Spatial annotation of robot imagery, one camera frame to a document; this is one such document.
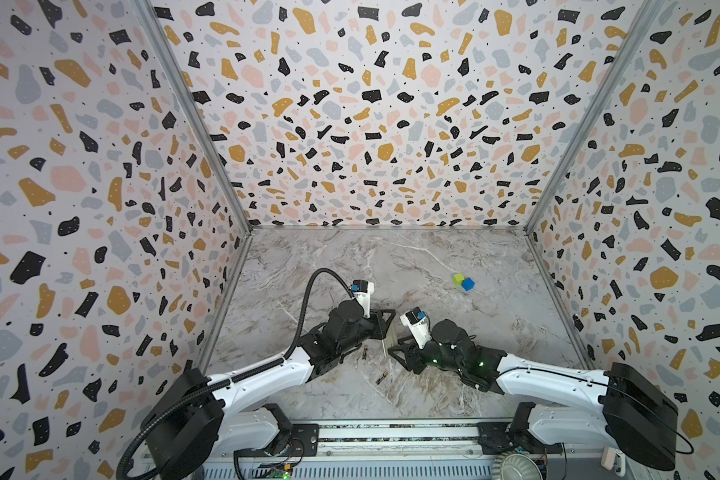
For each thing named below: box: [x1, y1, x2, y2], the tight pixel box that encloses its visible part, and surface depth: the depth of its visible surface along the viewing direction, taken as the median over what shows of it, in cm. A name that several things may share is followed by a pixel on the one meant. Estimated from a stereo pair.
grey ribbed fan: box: [492, 450, 544, 480], surface depth 71 cm
